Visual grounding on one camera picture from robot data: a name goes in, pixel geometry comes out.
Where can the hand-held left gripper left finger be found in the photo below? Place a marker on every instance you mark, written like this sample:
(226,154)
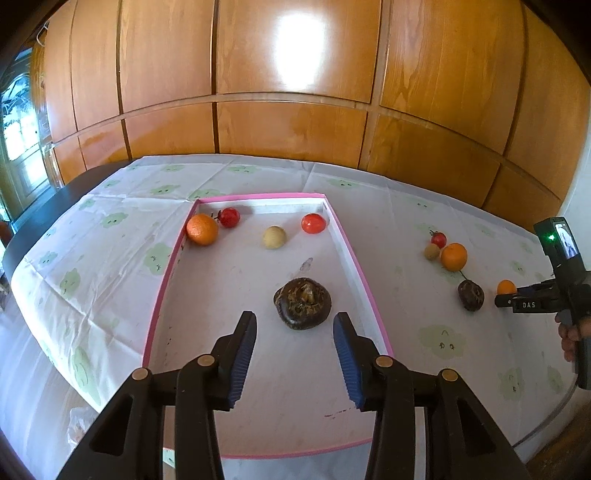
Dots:
(242,364)

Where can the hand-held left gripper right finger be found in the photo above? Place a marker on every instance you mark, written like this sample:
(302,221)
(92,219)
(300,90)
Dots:
(348,364)

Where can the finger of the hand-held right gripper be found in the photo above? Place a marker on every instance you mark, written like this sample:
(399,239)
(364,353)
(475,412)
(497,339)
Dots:
(526,304)
(535,290)

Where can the small orange tangerine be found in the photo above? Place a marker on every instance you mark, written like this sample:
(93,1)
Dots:
(506,286)

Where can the pink shallow box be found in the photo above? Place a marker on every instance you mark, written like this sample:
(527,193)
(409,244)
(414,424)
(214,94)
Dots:
(221,277)

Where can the tan longan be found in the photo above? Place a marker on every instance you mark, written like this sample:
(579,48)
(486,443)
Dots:
(274,237)
(431,252)

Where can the red cherry tomato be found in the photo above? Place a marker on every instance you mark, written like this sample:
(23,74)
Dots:
(438,239)
(314,223)
(230,218)

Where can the person's right hand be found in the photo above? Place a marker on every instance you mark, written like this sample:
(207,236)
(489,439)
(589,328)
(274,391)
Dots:
(569,341)

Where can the dark fruit stem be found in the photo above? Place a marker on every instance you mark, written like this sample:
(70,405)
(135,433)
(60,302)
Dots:
(463,274)

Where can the white printed tablecloth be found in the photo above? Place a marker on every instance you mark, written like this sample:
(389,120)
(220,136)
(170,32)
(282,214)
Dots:
(415,203)

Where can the wooden wardrobe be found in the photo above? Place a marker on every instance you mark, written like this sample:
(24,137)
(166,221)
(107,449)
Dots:
(295,129)

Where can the glass window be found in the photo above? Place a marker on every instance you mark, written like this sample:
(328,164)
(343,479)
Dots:
(23,138)

